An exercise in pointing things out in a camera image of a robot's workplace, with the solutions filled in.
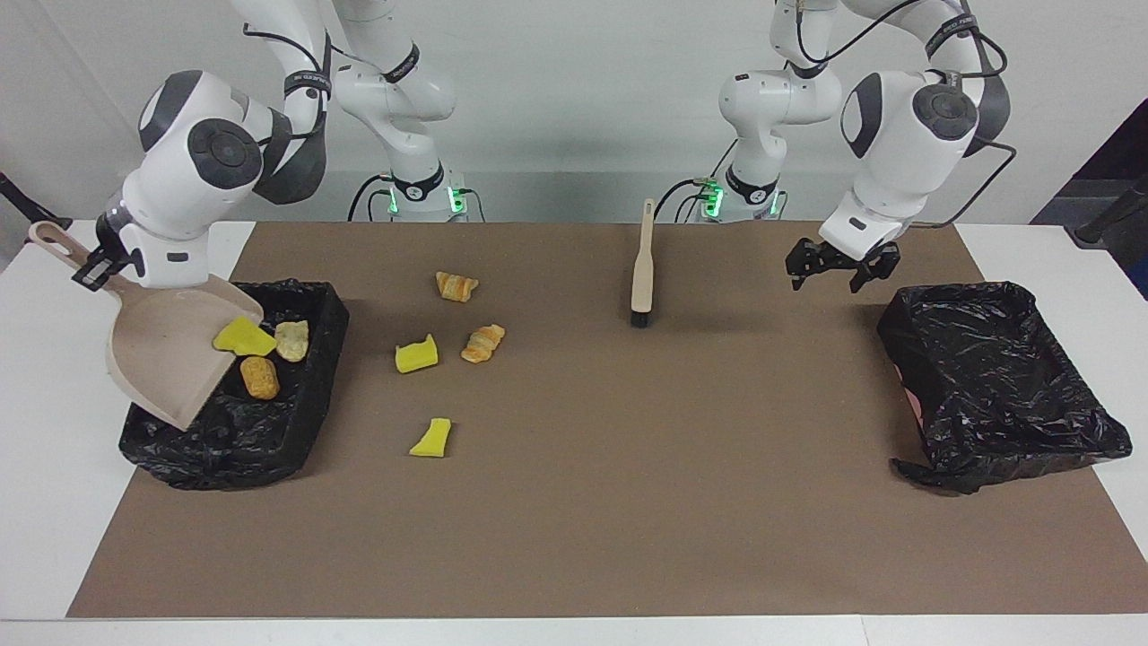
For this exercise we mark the pale bread piece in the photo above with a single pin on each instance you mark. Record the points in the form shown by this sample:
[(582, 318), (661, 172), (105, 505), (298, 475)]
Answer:
[(291, 341)]

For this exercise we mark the striped croissant piece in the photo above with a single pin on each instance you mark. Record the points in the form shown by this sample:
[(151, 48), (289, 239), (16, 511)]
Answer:
[(456, 287), (483, 344)]

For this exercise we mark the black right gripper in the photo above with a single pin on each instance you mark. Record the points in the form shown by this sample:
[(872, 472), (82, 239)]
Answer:
[(112, 244)]

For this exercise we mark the black camera stand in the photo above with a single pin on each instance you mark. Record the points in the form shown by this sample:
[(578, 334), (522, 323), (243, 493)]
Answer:
[(1112, 215), (18, 193)]

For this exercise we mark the notched yellow sponge chunk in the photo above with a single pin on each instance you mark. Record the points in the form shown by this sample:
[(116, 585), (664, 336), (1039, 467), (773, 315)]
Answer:
[(417, 357)]

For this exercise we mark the beige hand brush black bristles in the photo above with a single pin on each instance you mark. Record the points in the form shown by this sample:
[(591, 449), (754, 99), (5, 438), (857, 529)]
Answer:
[(643, 269)]

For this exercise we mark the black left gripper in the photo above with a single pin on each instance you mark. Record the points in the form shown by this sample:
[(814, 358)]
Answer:
[(852, 262)]

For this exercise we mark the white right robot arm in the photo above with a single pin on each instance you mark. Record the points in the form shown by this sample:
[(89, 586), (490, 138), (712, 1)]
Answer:
[(197, 170)]

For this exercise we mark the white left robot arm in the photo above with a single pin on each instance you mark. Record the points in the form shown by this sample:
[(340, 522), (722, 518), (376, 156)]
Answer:
[(906, 126)]

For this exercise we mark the brown paper table mat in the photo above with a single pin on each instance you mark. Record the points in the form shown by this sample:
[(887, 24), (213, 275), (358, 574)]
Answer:
[(574, 538)]

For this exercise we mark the brown oval bread roll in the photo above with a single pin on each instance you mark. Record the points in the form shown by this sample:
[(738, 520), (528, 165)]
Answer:
[(260, 378)]

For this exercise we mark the black bag lined pink bin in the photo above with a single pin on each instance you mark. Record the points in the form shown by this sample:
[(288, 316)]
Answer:
[(995, 386)]

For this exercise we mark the small yellow sponge wedge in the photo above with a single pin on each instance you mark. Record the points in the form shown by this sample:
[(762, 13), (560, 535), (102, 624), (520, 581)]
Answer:
[(432, 440)]

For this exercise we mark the beige plastic dustpan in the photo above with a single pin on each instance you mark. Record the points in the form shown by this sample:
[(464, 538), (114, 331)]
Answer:
[(161, 350)]

